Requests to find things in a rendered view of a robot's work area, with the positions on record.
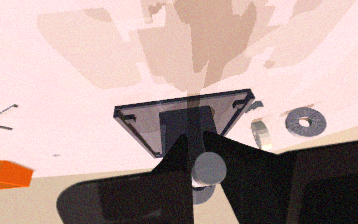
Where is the orange shallow tray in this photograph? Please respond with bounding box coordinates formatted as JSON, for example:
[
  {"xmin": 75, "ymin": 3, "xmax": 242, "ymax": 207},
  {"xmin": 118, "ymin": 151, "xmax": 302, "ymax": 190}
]
[{"xmin": 0, "ymin": 160, "xmax": 33, "ymax": 190}]

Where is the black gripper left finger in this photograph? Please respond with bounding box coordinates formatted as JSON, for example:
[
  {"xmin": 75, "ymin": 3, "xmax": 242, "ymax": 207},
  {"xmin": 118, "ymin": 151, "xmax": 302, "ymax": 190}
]
[{"xmin": 56, "ymin": 134, "xmax": 194, "ymax": 224}]

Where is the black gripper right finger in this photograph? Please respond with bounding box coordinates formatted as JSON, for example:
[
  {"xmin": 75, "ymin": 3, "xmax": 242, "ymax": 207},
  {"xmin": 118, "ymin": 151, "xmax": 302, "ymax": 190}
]
[{"xmin": 203, "ymin": 131, "xmax": 358, "ymax": 224}]

